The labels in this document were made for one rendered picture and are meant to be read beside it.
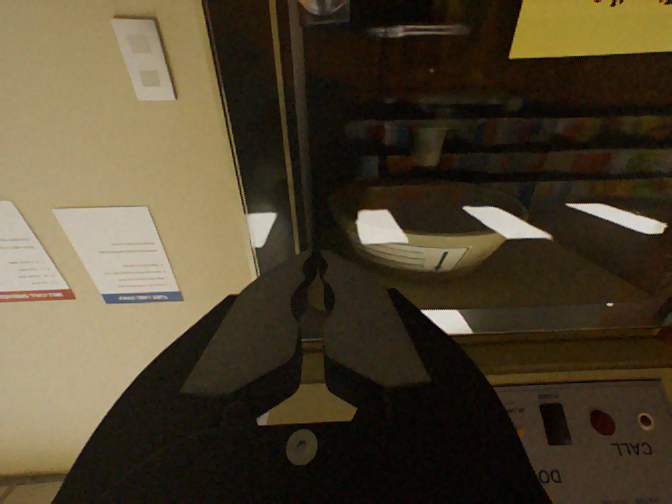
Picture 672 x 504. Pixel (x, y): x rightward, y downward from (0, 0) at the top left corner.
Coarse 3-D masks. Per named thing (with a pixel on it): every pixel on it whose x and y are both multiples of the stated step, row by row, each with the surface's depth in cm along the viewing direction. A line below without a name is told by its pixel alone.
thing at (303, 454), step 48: (240, 432) 5; (288, 432) 5; (336, 432) 5; (384, 432) 5; (432, 432) 5; (144, 480) 4; (192, 480) 4; (240, 480) 4; (288, 480) 4; (336, 480) 4; (384, 480) 4; (432, 480) 4; (480, 480) 4
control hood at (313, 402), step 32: (320, 352) 20; (480, 352) 20; (512, 352) 20; (544, 352) 20; (576, 352) 20; (608, 352) 20; (640, 352) 19; (320, 384) 18; (512, 384) 18; (288, 416) 17; (320, 416) 17; (352, 416) 17
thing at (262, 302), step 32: (256, 288) 10; (288, 288) 10; (224, 320) 8; (256, 320) 8; (288, 320) 8; (224, 352) 7; (256, 352) 7; (288, 352) 7; (192, 384) 6; (224, 384) 6; (256, 384) 6; (288, 384) 7; (256, 416) 7
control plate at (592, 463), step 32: (544, 384) 18; (576, 384) 18; (608, 384) 18; (640, 384) 18; (512, 416) 17; (576, 416) 17; (544, 448) 17; (576, 448) 17; (608, 448) 17; (640, 448) 17; (544, 480) 16; (576, 480) 16; (608, 480) 16; (640, 480) 16
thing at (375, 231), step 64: (256, 0) 9; (384, 0) 9; (448, 0) 10; (512, 0) 10; (256, 64) 10; (320, 64) 10; (384, 64) 10; (448, 64) 10; (512, 64) 11; (576, 64) 11; (640, 64) 11; (256, 128) 11; (320, 128) 11; (384, 128) 11; (448, 128) 12; (512, 128) 12; (576, 128) 12; (640, 128) 12; (256, 192) 13; (320, 192) 13; (384, 192) 13; (448, 192) 13; (512, 192) 13; (576, 192) 13; (640, 192) 14; (256, 256) 14; (384, 256) 15; (448, 256) 15; (512, 256) 15; (576, 256) 15; (640, 256) 16; (320, 320) 17; (448, 320) 18; (512, 320) 18; (576, 320) 18; (640, 320) 18
